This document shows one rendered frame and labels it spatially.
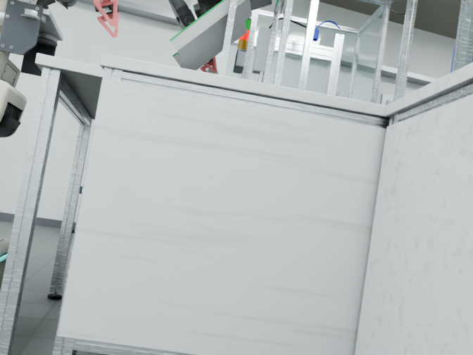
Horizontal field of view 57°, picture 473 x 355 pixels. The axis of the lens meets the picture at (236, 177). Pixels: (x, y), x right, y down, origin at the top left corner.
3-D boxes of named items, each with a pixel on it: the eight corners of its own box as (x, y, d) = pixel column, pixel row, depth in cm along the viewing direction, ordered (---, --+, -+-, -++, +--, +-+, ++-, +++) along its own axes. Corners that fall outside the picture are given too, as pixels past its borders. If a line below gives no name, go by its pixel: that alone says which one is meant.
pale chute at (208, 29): (177, 51, 135) (169, 39, 136) (186, 65, 149) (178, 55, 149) (249, -4, 135) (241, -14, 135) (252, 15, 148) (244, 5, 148)
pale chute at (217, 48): (179, 65, 150) (172, 55, 151) (187, 77, 163) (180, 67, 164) (245, 17, 150) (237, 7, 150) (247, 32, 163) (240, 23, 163)
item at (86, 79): (34, 63, 115) (36, 52, 115) (79, 116, 203) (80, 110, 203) (282, 115, 130) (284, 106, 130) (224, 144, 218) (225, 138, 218)
